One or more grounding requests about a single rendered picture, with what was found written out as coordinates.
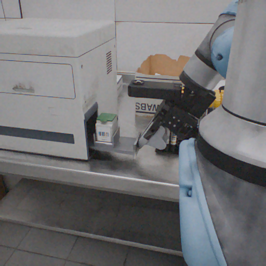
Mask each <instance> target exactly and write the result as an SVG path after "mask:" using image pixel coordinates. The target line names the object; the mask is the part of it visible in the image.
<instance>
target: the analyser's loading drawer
mask: <svg viewBox="0 0 266 266"><path fill-rule="evenodd" d="M87 136H88V146H89V149H91V150H99V151H104V152H111V153H120V154H128V155H133V159H136V157H137V154H138V152H139V148H138V140H139V138H140V137H141V132H140V131H139V132H138V134H137V137H136V138H132V137H123V136H120V126H119V127H118V129H117V130H116V132H115V133H114V134H113V136H112V143H106V142H97V136H96V132H95V133H90V132H88V133H87Z"/></svg>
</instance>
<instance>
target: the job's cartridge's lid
mask: <svg viewBox="0 0 266 266"><path fill-rule="evenodd" d="M116 116H117V114H114V113H103V112H102V113H101V114H100V115H99V117H98V118H97V121H100V122H112V121H113V120H114V119H115V118H116Z"/></svg>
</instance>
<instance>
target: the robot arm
mask: <svg viewBox="0 0 266 266"><path fill-rule="evenodd" d="M183 69H184V70H183V71H182V72H181V73H180V75H179V79H180V81H181V82H182V83H183V84H184V86H183V87H184V89H182V84H178V83H164V82H149V81H144V80H141V79H133V80H131V82H130V84H129V85H128V96H129V97H135V98H149V99H162V100H163V101H162V103H161V104H160V105H159V107H158V109H157V111H156V113H155V114H154V116H153V118H152V120H150V122H149V123H148V125H147V127H146V128H145V130H144V132H143V133H142V135H141V137H140V138H139V140H138V148H142V147H143V146H144V145H149V146H152V147H155V148H158V149H160V150H162V149H164V148H165V147H166V143H165V142H166V141H167V139H168V136H167V135H166V133H165V131H166V130H165V128H166V127H167V128H168V129H169V130H170V131H171V132H173V133H174V134H175V135H176V136H177V137H179V138H181V139H182V140H183V141H181V143H180V145H179V212H180V227H181V244H182V253H183V257H184V260H185V262H186V263H187V265H188V266H266V0H232V1H231V2H230V3H229V4H228V6H227V7H226V9H225V10H224V11H223V12H222V13H221V14H219V16H218V19H217V21H216V22H215V24H214V25H213V26H212V28H211V29H210V31H209V32H208V33H207V35H206V37H205V38H204V39H203V40H202V42H201V43H200V45H199V46H198V47H197V49H196V51H195V52H194V54H193V55H192V56H191V58H190V60H189V61H188V62H187V64H186V65H185V67H184V68H183ZM222 78H224V79H225V86H224V92H223V99H222V104H221V105H220V106H219V107H217V108H216V109H215V110H213V111H211V112H210V113H209V114H207V115H206V116H205V117H204V118H203V119H202V120H201V121H200V124H199V129H198V138H197V140H196V139H195V138H190V139H189V140H184V139H185V138H186V137H187V136H188V135H189V134H190V132H191V131H192V130H193V129H194V128H195V126H196V125H197V124H198V120H199V119H200V117H201V116H202V115H203V113H204V112H205V111H206V110H207V109H208V107H209V106H210V105H211V104H212V103H213V102H214V101H215V100H216V98H217V97H216V96H215V95H216V92H214V91H213V90H214V88H215V87H216V86H217V84H218V83H219V82H220V81H221V80H222ZM182 91H184V93H181V92H182ZM189 126H192V128H191V129H190V131H189V132H188V133H187V134H186V135H184V134H182V133H185V132H186V131H187V127H189ZM181 132H182V133H181Z"/></svg>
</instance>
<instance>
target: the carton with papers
mask: <svg viewBox="0 0 266 266"><path fill-rule="evenodd" d="M190 58H191V57H187V56H184V55H180V56H179V58H178V60H177V61H176V59H175V60H173V59H171V58H170V57H169V56H167V55H164V54H155V55H154V56H153V55H150V56H148V57H147V58H146V60H144V61H143V62H142V63H141V66H140V67H138V68H137V70H136V72H135V79H141V80H144V81H149V82H164V83H178V84H182V88H184V87H183V86H184V84H183V83H182V82H181V81H180V79H179V75H180V73H181V72H182V71H183V70H184V69H183V68H184V67H185V65H186V64H187V62H188V61H189V60H190ZM162 101H163V100H162V99H149V98H135V116H141V117H152V118H153V116H154V114H155V113H156V111H157V109H158V107H159V105H160V104H161V103H162Z"/></svg>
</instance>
